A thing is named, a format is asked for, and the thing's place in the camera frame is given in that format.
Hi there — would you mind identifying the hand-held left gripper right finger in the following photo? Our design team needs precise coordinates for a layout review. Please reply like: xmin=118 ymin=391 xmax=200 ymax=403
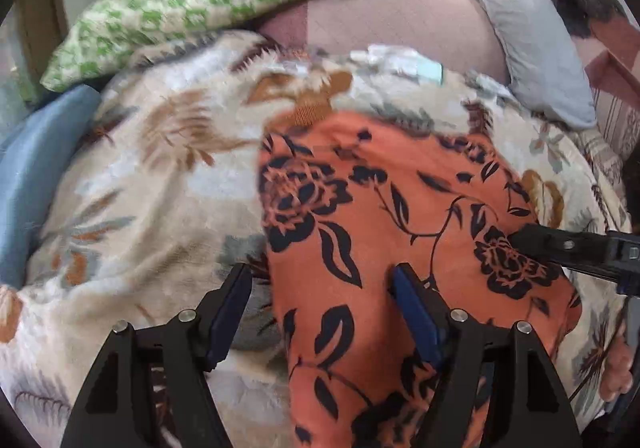
xmin=390 ymin=263 xmax=584 ymax=448

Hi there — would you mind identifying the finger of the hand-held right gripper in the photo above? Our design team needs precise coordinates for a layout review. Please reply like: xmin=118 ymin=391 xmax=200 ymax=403
xmin=507 ymin=223 xmax=621 ymax=281

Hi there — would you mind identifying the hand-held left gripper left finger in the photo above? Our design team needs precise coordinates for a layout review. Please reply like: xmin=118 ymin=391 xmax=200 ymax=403
xmin=60 ymin=263 xmax=254 ymax=448

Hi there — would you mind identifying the orange floral dress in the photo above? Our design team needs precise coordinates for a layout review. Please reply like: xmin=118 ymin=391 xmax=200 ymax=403
xmin=257 ymin=110 xmax=584 ymax=448

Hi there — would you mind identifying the person's right hand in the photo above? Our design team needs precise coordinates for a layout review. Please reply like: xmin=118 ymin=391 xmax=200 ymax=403
xmin=599 ymin=335 xmax=637 ymax=404

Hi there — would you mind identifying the striped floral cushion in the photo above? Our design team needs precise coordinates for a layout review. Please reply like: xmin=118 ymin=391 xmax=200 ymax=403
xmin=572 ymin=88 xmax=640 ymax=181

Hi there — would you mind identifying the leaf print blanket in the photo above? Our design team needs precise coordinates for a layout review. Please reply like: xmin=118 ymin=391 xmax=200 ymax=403
xmin=0 ymin=30 xmax=632 ymax=448

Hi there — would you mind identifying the pink quilt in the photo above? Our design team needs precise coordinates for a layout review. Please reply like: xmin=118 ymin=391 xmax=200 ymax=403
xmin=570 ymin=18 xmax=640 ymax=95

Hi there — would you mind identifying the grey pillow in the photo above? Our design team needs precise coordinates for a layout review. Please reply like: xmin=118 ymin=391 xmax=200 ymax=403
xmin=435 ymin=0 xmax=599 ymax=130

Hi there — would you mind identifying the white and teal small cloth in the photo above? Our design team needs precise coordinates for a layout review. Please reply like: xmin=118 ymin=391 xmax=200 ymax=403
xmin=350 ymin=44 xmax=445 ymax=83

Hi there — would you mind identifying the blue folded cloth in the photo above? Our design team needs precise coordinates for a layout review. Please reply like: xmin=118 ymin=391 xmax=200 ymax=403
xmin=0 ymin=84 xmax=104 ymax=290

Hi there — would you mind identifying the pink mattress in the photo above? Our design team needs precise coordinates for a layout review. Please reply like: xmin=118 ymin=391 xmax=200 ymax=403
xmin=257 ymin=0 xmax=509 ymax=85

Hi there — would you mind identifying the wooden door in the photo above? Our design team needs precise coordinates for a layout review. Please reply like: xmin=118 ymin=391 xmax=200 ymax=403
xmin=0 ymin=0 xmax=68 ymax=105

